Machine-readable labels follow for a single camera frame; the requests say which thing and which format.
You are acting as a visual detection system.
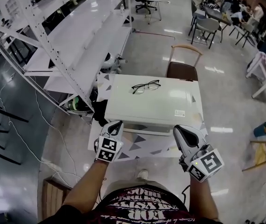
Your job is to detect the person's white shoe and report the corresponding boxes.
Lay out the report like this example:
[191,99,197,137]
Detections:
[136,168,150,180]

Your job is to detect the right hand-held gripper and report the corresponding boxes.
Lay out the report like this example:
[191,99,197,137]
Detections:
[172,124,225,183]

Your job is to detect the blue bin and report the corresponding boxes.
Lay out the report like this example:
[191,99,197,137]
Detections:
[253,121,266,137]

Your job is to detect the wooden crate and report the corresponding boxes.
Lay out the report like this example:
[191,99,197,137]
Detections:
[41,178,72,216]

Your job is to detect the person's khaki shorts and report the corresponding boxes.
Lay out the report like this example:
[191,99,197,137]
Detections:
[102,179,171,199]

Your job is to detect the black-framed eyeglasses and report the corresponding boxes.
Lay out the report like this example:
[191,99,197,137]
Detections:
[131,79,161,95]

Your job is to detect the table with triangle-patterned cloth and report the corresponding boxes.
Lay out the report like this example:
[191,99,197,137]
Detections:
[87,73,209,160]

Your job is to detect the black slim-leg chair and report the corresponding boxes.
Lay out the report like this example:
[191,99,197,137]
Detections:
[229,21,257,48]

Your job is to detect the brown seat wooden-back chair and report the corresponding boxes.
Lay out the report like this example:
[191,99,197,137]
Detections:
[165,43,204,82]

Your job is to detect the green and white helmet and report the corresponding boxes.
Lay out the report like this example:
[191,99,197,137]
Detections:
[66,96,94,113]

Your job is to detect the white rounded robot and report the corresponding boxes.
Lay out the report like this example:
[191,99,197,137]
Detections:
[99,52,122,74]

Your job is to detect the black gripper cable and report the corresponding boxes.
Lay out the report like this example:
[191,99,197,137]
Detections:
[181,184,191,205]

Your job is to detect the white power strip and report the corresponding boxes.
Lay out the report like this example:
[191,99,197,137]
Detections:
[42,161,63,173]

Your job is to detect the person's dark red printed shirt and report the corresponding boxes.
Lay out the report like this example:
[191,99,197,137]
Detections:
[37,185,220,224]

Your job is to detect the grey shell chair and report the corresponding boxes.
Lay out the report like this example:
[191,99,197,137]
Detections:
[191,17,221,49]
[188,0,206,36]

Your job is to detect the white metal shelving rack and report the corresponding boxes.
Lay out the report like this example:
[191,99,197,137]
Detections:
[0,0,134,116]

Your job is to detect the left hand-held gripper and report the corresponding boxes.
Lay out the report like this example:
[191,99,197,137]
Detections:
[94,120,124,164]

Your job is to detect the white floor cable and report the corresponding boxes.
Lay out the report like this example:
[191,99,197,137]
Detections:
[0,73,82,180]

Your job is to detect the person's right forearm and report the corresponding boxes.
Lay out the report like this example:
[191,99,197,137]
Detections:
[188,176,219,221]

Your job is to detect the dark rectangular table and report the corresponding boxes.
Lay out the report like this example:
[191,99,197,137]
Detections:
[203,7,232,27]

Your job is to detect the person's left forearm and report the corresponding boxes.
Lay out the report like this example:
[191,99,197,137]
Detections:
[62,159,108,211]

